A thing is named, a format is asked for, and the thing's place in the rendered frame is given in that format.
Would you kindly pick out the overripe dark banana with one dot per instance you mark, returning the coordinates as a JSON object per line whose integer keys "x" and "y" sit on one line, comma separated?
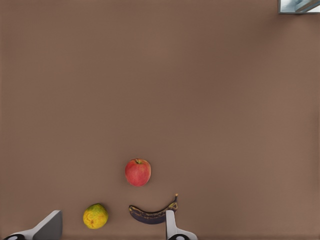
{"x": 147, "y": 215}

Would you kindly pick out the silver frame post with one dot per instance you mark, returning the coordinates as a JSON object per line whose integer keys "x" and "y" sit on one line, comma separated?
{"x": 297, "y": 7}

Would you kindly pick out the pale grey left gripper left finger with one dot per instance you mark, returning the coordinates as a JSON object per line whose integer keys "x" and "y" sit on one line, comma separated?
{"x": 47, "y": 227}

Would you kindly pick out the red apple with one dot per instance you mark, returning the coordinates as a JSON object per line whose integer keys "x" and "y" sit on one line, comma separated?
{"x": 138, "y": 172}

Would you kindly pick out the yellow green lemon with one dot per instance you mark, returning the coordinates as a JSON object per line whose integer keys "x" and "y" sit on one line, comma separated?
{"x": 95, "y": 216}

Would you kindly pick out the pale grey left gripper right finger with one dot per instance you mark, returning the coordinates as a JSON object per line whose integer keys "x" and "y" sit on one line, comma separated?
{"x": 171, "y": 226}

